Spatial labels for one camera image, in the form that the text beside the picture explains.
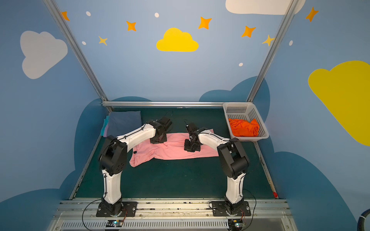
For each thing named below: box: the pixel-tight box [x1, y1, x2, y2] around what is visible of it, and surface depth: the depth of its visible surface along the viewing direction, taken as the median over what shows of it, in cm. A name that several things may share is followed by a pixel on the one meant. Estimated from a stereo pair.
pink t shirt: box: [129, 133, 220, 168], surface depth 97 cm
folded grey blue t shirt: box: [107, 110, 143, 138], surface depth 105 cm
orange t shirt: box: [228, 118, 260, 137], surface depth 106 cm
